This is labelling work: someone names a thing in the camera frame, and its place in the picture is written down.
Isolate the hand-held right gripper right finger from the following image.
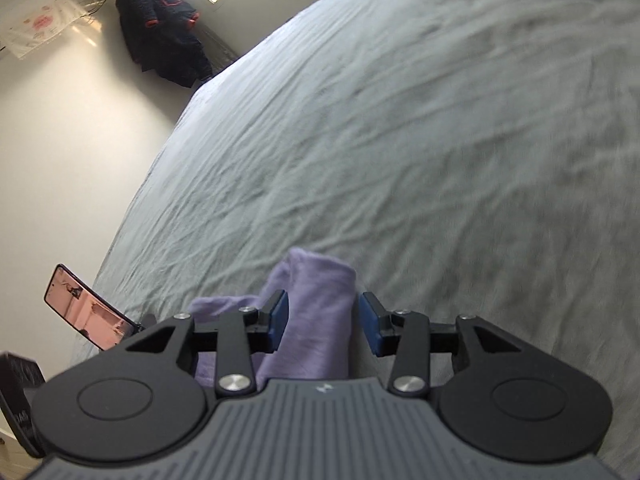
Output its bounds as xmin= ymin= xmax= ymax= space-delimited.
xmin=359 ymin=290 xmax=521 ymax=397

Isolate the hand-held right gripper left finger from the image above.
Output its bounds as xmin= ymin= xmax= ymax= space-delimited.
xmin=117 ymin=289 xmax=291 ymax=396

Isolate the purple shirt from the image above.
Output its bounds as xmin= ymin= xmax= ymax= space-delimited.
xmin=190 ymin=246 xmax=358 ymax=388

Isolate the black smartphone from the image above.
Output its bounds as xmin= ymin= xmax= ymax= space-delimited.
xmin=44 ymin=263 xmax=138 ymax=352

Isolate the grey bed sheet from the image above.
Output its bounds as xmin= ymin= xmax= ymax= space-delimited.
xmin=70 ymin=0 xmax=640 ymax=480

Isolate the dark hanging jacket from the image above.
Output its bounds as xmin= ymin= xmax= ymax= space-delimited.
xmin=115 ymin=0 xmax=213 ymax=88

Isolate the white plastic bag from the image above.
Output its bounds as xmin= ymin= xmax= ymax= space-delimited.
xmin=0 ymin=0 xmax=86 ymax=61

